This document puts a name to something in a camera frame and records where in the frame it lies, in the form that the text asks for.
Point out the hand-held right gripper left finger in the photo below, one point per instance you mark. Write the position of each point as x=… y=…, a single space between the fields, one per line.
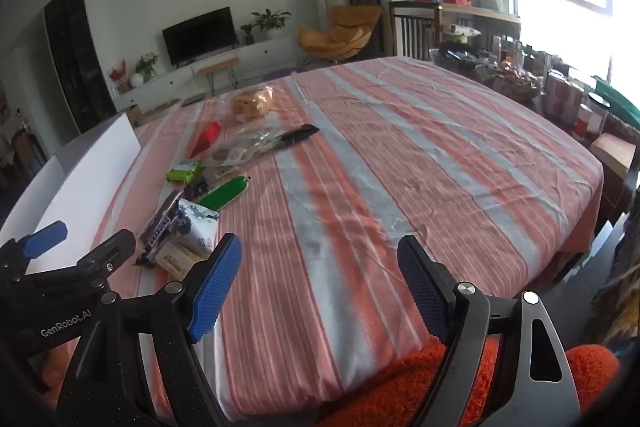
x=215 y=289

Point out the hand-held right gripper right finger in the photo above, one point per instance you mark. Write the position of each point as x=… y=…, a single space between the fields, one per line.
x=425 y=294

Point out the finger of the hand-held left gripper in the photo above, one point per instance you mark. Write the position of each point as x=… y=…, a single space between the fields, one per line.
x=45 y=237
x=112 y=254

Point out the beige snack packet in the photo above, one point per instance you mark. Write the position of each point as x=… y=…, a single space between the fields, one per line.
x=175 y=259

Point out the brown chocolate bar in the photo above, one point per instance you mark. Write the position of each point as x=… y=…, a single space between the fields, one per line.
x=161 y=224

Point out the blue white snack packet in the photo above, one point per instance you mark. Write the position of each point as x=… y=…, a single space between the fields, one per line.
x=197 y=219

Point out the green sausage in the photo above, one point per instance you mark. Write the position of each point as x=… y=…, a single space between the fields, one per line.
x=225 y=194

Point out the small black snack packet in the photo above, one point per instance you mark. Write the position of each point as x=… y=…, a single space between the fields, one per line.
x=199 y=188

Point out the green snack packet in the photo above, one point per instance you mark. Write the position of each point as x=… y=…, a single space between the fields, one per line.
x=184 y=172

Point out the clear wafer packet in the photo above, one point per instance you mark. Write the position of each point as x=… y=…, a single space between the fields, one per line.
x=235 y=152

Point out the red snack packet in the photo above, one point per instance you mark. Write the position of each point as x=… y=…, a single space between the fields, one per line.
x=207 y=136

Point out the long black snack stick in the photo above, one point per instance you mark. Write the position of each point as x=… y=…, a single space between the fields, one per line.
x=297 y=134

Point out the bread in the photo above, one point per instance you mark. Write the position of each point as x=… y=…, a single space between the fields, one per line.
x=252 y=103

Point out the white board panel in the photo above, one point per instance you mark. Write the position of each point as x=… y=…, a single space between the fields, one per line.
x=90 y=177

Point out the orange fluffy cloth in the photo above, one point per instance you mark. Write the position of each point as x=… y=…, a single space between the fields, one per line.
x=390 y=387

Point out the striped orange grey tablecloth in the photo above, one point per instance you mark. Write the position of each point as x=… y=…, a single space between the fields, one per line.
x=400 y=157

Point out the red flower plant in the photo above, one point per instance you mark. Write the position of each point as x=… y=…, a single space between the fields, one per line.
x=118 y=74

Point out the dark display cabinet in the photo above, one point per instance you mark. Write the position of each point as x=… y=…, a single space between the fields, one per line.
x=75 y=57

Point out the green plant in white vase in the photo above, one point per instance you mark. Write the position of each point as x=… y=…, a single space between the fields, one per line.
x=145 y=67

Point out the wooden stool with metal legs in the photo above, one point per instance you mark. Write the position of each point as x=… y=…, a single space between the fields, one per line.
x=216 y=66

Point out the cardboard box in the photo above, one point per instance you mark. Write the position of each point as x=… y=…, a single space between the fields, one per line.
x=612 y=157

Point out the cluttered pile of household goods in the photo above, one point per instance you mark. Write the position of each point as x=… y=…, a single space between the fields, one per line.
x=505 y=74

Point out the black flat television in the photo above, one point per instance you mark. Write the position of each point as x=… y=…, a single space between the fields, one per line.
x=200 y=37

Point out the white television cabinet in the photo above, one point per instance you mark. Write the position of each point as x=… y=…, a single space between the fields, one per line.
x=260 y=54

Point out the small plant in dark pot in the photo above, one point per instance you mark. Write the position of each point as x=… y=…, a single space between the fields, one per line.
x=247 y=38

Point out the wooden slatted chair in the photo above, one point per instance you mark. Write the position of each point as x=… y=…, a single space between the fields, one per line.
x=415 y=32

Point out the green cloth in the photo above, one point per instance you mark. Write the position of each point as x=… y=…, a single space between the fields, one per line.
x=617 y=99

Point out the large leafy potted plant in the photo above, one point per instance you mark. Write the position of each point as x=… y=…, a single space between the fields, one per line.
x=272 y=21

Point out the orange lounge chair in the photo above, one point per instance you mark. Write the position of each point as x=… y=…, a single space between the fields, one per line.
x=345 y=27

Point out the wooden side desk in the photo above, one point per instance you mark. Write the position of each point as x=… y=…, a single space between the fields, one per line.
x=480 y=13

